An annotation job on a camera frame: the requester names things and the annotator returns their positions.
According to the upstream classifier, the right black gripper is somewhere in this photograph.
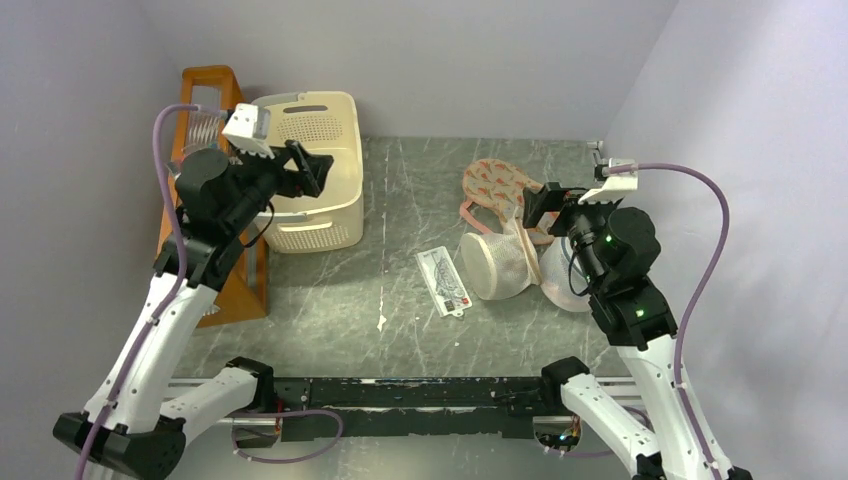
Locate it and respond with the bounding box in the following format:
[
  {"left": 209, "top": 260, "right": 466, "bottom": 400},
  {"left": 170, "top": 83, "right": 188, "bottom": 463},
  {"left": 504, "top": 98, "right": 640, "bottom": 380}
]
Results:
[{"left": 522, "top": 180, "right": 618, "bottom": 289}]

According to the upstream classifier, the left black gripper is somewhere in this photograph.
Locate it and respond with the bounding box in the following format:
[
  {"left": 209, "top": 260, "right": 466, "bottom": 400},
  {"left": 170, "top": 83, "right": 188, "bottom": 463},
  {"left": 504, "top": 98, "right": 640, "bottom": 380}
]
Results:
[{"left": 225, "top": 138, "right": 335, "bottom": 234}]

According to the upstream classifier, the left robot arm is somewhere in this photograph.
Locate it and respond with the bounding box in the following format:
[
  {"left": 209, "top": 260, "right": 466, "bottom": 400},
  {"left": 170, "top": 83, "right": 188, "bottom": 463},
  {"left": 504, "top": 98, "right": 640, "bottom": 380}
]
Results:
[{"left": 53, "top": 140, "right": 334, "bottom": 479}]

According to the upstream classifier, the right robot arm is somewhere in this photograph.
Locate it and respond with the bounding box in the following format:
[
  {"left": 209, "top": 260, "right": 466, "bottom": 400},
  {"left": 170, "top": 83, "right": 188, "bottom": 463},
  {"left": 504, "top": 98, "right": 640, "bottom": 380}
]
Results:
[{"left": 522, "top": 183, "right": 752, "bottom": 479}]

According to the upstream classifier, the cream plastic laundry basket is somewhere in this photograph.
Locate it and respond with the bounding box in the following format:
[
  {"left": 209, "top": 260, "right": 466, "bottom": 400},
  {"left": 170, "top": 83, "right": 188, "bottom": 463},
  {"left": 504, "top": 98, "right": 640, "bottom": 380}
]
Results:
[{"left": 243, "top": 91, "right": 366, "bottom": 255}]

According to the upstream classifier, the packaged ruler set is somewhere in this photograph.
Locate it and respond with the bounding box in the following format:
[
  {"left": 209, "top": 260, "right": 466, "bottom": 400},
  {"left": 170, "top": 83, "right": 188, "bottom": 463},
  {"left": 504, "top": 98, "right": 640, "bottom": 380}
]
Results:
[{"left": 415, "top": 246, "right": 473, "bottom": 318}]

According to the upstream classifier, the orange wooden rack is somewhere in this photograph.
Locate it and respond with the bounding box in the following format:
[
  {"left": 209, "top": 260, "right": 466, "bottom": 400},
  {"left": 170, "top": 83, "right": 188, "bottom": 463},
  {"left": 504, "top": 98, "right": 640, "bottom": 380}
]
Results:
[{"left": 160, "top": 65, "right": 269, "bottom": 328}]

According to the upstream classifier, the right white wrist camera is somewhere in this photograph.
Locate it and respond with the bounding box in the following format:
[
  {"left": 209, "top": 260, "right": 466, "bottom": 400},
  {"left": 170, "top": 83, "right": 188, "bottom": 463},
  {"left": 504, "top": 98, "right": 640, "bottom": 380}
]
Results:
[{"left": 578, "top": 158, "right": 639, "bottom": 205}]

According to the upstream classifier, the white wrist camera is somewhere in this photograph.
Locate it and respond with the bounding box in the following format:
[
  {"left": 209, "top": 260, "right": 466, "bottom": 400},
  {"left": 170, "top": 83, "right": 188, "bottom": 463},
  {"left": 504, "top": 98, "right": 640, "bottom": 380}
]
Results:
[
  {"left": 222, "top": 103, "right": 274, "bottom": 158},
  {"left": 578, "top": 158, "right": 639, "bottom": 205}
]

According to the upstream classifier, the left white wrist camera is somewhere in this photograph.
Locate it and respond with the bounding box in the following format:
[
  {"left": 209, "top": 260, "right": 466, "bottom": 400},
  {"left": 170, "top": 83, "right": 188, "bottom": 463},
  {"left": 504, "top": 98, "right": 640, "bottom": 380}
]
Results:
[{"left": 222, "top": 103, "right": 274, "bottom": 158}]

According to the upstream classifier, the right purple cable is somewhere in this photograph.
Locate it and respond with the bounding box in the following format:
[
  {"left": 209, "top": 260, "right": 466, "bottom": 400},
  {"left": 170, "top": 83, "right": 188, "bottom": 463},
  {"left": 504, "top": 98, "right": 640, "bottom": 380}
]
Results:
[{"left": 606, "top": 162, "right": 731, "bottom": 480}]

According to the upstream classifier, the purple cable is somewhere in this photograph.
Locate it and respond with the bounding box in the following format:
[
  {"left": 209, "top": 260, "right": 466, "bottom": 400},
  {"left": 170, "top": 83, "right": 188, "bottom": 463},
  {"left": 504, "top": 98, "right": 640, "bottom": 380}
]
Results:
[
  {"left": 606, "top": 162, "right": 731, "bottom": 480},
  {"left": 72, "top": 103, "right": 230, "bottom": 480}
]

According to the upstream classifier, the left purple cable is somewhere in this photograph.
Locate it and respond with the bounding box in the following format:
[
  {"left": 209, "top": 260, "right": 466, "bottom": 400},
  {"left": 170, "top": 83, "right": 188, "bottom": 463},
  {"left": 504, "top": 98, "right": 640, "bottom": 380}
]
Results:
[{"left": 72, "top": 103, "right": 230, "bottom": 480}]

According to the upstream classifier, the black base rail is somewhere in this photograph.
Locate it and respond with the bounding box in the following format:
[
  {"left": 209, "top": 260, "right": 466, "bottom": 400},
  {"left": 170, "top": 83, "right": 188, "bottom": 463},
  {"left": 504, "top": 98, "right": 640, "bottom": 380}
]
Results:
[{"left": 218, "top": 376, "right": 584, "bottom": 442}]

